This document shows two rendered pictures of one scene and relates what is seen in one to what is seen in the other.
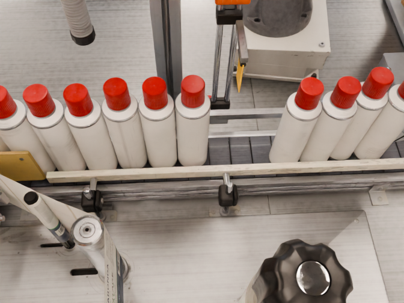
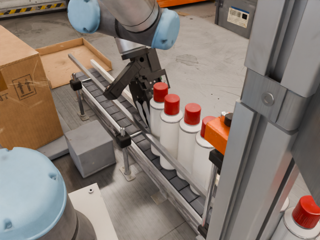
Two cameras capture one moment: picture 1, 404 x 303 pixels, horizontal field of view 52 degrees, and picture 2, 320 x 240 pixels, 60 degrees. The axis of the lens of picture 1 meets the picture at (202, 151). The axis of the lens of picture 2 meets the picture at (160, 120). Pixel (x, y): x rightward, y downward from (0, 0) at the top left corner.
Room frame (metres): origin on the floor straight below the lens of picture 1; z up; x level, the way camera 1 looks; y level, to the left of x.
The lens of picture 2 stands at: (0.64, 0.16, 1.42)
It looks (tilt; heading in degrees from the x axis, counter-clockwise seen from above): 40 degrees down; 241
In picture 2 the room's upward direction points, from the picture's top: straight up
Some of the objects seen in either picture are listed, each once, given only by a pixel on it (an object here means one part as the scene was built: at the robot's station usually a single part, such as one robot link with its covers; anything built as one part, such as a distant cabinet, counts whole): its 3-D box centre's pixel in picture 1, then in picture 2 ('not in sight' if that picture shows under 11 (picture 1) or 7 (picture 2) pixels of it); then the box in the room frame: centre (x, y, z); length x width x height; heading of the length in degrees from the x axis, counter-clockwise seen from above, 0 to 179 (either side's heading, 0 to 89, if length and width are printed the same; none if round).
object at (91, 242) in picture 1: (101, 252); not in sight; (0.15, 0.13, 0.97); 0.05 x 0.05 x 0.19
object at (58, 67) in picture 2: not in sight; (68, 60); (0.45, -0.98, 0.85); 0.30 x 0.26 x 0.04; 96
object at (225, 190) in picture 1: (228, 199); not in sight; (0.27, -0.05, 0.89); 0.03 x 0.03 x 0.12; 6
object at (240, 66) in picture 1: (240, 70); not in sight; (0.37, -0.05, 1.09); 0.03 x 0.01 x 0.06; 6
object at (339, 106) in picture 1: (328, 125); (189, 143); (0.37, -0.20, 0.98); 0.05 x 0.05 x 0.20
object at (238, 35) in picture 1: (226, 74); (228, 187); (0.41, -0.03, 1.05); 0.10 x 0.04 x 0.33; 6
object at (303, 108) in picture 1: (295, 127); (205, 157); (0.36, -0.14, 0.98); 0.05 x 0.05 x 0.20
